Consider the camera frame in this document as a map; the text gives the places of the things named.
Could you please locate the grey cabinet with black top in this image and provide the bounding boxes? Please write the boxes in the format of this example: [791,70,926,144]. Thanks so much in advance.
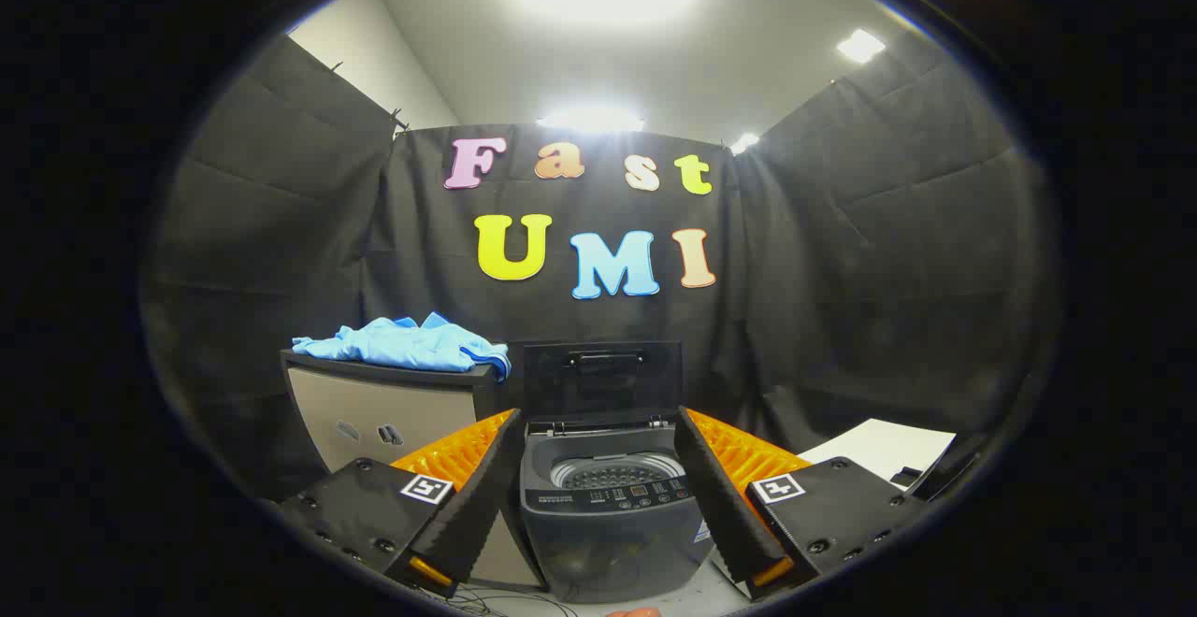
[281,350,548,590]

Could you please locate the black backdrop cloth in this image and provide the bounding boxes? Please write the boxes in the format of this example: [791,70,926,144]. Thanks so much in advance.
[140,33,1058,506]

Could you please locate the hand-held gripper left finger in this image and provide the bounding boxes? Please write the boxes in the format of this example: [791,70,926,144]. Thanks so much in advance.
[281,409,526,599]

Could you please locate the black floor cables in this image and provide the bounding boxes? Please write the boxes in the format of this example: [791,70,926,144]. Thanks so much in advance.
[440,584,581,617]

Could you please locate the light blue polo shirt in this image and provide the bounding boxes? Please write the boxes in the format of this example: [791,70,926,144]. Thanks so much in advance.
[292,312,512,382]

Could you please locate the grey washing machine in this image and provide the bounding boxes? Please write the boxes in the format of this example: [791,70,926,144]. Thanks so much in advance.
[519,421,716,604]

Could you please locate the white flat panel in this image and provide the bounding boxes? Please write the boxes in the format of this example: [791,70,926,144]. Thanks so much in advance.
[800,418,957,492]

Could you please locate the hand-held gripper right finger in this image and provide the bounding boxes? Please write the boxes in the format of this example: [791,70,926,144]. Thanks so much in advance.
[673,406,927,601]

